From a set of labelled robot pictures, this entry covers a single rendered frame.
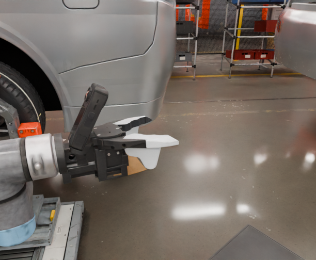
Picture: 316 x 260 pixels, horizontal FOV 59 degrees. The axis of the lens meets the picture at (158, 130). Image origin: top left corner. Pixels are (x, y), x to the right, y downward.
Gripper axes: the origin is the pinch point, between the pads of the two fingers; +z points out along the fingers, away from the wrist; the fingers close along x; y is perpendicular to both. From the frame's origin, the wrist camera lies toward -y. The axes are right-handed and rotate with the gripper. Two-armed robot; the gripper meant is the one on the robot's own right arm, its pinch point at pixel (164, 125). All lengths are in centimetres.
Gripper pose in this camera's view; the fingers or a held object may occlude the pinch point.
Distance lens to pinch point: 54.3
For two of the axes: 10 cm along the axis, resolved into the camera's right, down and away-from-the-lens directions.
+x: 3.3, 2.9, -9.0
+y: 0.5, 9.5, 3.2
